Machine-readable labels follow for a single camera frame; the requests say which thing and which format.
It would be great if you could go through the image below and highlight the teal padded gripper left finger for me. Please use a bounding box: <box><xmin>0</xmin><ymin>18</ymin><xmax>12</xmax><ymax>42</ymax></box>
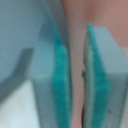
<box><xmin>28</xmin><ymin>24</ymin><xmax>72</xmax><ymax>128</ymax></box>

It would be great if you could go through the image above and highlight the brown stove top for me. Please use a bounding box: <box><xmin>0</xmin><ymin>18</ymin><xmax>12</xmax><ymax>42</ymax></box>
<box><xmin>62</xmin><ymin>0</ymin><xmax>128</xmax><ymax>128</ymax></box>

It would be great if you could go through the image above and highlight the teal padded gripper right finger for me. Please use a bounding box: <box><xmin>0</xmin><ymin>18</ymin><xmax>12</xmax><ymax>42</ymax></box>
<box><xmin>83</xmin><ymin>24</ymin><xmax>128</xmax><ymax>128</ymax></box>

